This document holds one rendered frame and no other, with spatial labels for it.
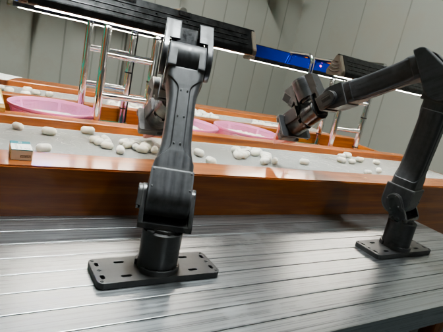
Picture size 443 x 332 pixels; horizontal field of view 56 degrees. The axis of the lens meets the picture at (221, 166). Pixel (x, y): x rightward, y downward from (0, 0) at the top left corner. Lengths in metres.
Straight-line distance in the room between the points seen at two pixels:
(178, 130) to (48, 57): 2.53
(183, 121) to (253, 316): 0.32
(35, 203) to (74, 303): 0.28
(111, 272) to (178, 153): 0.20
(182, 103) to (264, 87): 3.19
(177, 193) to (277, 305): 0.23
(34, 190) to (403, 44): 2.77
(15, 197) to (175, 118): 0.32
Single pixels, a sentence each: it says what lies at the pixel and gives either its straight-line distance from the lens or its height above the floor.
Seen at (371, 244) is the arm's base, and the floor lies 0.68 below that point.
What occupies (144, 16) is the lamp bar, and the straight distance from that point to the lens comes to 1.11.
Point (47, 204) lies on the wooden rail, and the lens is 0.83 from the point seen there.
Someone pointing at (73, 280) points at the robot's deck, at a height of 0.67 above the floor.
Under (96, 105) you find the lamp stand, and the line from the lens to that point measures 1.29.
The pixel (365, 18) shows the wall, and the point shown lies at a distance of 3.49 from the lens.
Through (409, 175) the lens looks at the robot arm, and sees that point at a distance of 1.01.
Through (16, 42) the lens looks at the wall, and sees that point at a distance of 3.13.
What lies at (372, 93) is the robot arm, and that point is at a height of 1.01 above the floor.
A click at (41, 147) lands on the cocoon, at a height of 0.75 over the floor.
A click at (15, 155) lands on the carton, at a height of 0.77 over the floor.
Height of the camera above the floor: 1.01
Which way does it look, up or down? 14 degrees down
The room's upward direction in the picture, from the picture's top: 12 degrees clockwise
